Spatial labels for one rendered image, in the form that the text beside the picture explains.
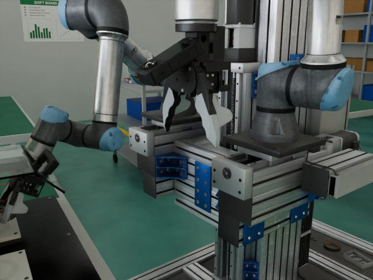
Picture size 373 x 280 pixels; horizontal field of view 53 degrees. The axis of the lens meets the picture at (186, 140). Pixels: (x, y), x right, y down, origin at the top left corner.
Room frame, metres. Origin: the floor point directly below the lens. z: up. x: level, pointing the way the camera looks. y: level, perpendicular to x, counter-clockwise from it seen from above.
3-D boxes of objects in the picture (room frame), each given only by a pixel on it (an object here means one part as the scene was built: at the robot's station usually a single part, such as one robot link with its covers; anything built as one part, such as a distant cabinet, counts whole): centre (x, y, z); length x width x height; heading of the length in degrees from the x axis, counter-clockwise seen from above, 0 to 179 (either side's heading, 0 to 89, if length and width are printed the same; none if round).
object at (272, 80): (1.10, -0.27, 1.20); 0.13 x 0.12 x 0.14; 46
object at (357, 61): (6.98, -3.22, 0.89); 0.42 x 0.40 x 0.22; 32
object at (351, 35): (7.08, -3.17, 1.39); 0.40 x 0.28 x 0.22; 120
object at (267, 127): (1.11, -0.27, 1.09); 0.15 x 0.15 x 0.10
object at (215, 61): (0.66, -0.02, 1.29); 0.09 x 0.08 x 0.12; 128
